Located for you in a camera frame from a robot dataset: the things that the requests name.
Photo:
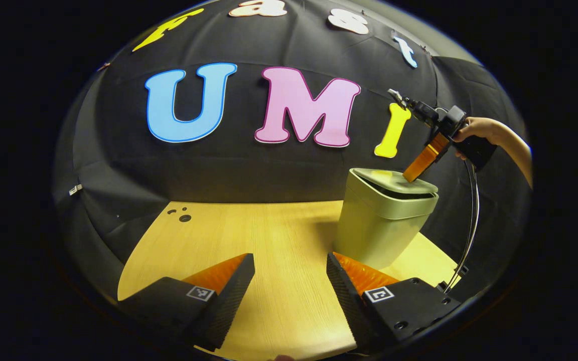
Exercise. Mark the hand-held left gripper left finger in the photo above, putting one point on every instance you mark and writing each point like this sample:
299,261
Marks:
231,301

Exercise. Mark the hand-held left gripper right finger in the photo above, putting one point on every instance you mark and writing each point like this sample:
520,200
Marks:
349,306

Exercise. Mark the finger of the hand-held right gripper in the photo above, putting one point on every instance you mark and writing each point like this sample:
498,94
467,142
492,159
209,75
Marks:
424,160

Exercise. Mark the pale green desktop garbage bin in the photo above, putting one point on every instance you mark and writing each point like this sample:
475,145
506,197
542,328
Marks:
379,230

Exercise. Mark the wooden desktop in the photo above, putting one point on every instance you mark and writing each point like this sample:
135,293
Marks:
279,250

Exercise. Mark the black backdrop cloth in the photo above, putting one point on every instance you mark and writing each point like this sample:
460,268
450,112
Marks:
249,165

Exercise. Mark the small white clip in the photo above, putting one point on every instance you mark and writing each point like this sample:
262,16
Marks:
75,189

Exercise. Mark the small copper clip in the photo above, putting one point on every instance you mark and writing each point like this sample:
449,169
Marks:
104,66

